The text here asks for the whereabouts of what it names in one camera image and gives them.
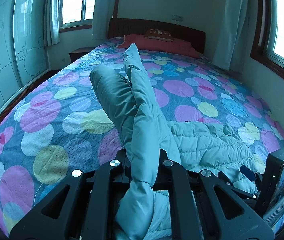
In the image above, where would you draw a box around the teal quilted down jacket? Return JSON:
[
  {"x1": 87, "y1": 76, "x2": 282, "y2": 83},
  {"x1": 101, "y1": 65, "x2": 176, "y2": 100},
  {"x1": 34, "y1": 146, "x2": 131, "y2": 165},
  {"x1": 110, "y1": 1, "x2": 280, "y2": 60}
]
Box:
[{"x1": 90, "y1": 44, "x2": 262, "y2": 239}]

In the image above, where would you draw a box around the colourful polka dot bedspread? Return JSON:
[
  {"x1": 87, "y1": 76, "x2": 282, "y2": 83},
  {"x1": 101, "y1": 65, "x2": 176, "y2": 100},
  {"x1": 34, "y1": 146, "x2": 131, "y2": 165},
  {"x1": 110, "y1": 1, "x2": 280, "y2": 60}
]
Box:
[{"x1": 0, "y1": 38, "x2": 284, "y2": 235}]

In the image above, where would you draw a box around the white curtain right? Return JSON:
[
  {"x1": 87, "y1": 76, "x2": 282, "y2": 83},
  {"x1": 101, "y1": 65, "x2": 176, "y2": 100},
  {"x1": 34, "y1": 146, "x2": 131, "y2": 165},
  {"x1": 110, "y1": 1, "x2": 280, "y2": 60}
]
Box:
[{"x1": 213, "y1": 0, "x2": 249, "y2": 72}]

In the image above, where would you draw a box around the white curtain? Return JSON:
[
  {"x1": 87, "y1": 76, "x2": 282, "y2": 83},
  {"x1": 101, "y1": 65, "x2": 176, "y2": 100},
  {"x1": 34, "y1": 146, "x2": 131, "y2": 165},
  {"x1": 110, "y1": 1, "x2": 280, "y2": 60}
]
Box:
[
  {"x1": 213, "y1": 0, "x2": 249, "y2": 72},
  {"x1": 92, "y1": 0, "x2": 115, "y2": 40},
  {"x1": 44, "y1": 0, "x2": 60, "y2": 47}
]

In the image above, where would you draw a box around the red pillow blanket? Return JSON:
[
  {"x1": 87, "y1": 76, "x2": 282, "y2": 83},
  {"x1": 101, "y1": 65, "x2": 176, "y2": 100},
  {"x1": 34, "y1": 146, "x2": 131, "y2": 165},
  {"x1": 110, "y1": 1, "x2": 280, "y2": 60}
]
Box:
[{"x1": 117, "y1": 34, "x2": 200, "y2": 58}]

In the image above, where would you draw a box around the brown embroidered cushion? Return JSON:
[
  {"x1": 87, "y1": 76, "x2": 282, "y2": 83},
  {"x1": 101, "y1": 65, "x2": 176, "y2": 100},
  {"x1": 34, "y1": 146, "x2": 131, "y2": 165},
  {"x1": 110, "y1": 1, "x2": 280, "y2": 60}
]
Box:
[{"x1": 144, "y1": 29, "x2": 174, "y2": 42}]

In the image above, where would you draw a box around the dark wooden nightstand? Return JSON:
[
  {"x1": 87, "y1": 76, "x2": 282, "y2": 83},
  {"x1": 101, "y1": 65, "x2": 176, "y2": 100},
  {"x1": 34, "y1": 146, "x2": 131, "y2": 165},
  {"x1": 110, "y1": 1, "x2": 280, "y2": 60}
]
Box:
[{"x1": 69, "y1": 47, "x2": 95, "y2": 63}]

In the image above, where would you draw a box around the dark wooden headboard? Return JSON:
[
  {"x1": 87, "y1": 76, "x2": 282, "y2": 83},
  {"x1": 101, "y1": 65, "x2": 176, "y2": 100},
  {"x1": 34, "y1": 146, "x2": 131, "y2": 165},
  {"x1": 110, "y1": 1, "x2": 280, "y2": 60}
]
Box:
[{"x1": 107, "y1": 17, "x2": 206, "y2": 54}]

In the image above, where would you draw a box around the white patterned wardrobe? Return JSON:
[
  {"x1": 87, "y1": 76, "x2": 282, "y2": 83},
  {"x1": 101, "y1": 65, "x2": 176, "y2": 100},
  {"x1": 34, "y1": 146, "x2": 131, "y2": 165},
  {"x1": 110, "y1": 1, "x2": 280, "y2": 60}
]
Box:
[{"x1": 0, "y1": 0, "x2": 48, "y2": 111}]

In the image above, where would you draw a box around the white curtain middle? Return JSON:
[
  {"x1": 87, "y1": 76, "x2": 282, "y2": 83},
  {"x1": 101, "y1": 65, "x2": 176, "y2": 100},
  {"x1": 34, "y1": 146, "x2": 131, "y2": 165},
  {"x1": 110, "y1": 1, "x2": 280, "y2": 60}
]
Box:
[{"x1": 92, "y1": 0, "x2": 115, "y2": 40}]

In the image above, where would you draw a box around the white curtain left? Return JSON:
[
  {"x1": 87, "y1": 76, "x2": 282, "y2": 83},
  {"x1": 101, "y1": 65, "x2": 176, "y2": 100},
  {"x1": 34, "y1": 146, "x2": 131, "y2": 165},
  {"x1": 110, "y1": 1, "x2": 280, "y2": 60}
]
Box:
[{"x1": 44, "y1": 0, "x2": 60, "y2": 47}]

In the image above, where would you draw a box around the left window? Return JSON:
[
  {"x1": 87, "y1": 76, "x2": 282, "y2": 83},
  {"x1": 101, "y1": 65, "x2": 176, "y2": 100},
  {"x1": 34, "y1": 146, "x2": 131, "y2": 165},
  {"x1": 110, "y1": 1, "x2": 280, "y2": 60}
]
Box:
[{"x1": 58, "y1": 0, "x2": 95, "y2": 33}]

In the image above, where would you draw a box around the wall socket plate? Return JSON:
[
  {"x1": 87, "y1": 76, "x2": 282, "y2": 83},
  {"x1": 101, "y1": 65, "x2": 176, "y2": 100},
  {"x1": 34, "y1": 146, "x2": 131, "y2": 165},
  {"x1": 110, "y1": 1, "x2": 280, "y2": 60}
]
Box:
[{"x1": 172, "y1": 15, "x2": 184, "y2": 22}]

